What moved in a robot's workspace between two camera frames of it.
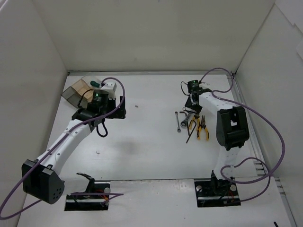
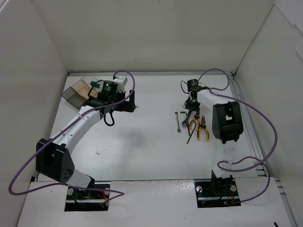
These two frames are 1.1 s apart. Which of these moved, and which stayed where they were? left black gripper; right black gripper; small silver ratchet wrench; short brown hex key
Moved: left black gripper
Stayed: short brown hex key; right black gripper; small silver ratchet wrench
